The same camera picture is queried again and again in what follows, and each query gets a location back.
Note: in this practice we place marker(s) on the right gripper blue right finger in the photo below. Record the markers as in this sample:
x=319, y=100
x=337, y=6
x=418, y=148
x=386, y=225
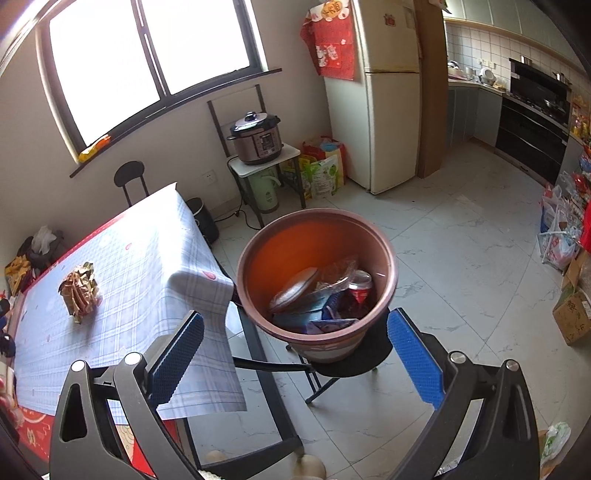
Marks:
x=423, y=369

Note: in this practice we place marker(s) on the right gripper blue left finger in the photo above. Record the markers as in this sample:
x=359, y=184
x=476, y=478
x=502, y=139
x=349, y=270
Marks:
x=169, y=356

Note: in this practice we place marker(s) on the clear plastic food container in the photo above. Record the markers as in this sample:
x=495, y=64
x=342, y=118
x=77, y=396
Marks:
x=334, y=278

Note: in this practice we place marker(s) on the brown plastic trash bucket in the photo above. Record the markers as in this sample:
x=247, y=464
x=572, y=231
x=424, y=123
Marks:
x=331, y=326

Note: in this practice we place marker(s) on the black kitchen stove unit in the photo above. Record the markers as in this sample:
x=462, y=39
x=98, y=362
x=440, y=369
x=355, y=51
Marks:
x=533, y=126

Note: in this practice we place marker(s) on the black round stool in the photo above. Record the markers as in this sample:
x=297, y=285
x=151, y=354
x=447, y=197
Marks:
x=373, y=350

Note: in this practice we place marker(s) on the plaid blue tablecloth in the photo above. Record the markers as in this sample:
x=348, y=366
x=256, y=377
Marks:
x=152, y=267

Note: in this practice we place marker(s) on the crumpled brown paper wrapper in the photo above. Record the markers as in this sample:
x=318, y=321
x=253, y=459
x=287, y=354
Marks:
x=80, y=293

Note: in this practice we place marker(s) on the green white plastic bag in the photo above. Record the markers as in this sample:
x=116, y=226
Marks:
x=552, y=441

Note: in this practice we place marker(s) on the open cardboard box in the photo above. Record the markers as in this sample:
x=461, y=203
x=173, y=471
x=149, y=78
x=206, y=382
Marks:
x=572, y=311

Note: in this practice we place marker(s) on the white plastic shopping bag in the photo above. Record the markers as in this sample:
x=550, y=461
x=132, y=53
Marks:
x=560, y=228

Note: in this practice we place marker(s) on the black high-back chair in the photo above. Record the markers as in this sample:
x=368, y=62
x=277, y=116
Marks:
x=130, y=171

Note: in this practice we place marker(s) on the green electric kettle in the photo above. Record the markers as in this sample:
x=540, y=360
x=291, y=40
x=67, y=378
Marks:
x=264, y=184

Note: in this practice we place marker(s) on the green printed shopping bag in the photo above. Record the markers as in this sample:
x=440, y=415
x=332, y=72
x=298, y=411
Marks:
x=321, y=166

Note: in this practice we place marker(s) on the yellow snack bag on sill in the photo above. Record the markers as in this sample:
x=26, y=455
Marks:
x=94, y=149

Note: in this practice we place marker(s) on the small white side table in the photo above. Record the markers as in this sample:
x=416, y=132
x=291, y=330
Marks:
x=284, y=166

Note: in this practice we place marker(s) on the silver electric pressure cooker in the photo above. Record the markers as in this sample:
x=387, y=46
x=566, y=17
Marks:
x=256, y=137

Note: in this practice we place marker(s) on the cream two-door refrigerator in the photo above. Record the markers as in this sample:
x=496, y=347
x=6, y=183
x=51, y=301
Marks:
x=377, y=114

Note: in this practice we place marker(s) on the red cloth on refrigerator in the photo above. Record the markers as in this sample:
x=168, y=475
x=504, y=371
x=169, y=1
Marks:
x=329, y=34

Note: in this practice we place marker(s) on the black window frame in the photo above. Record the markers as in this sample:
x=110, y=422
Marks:
x=112, y=67

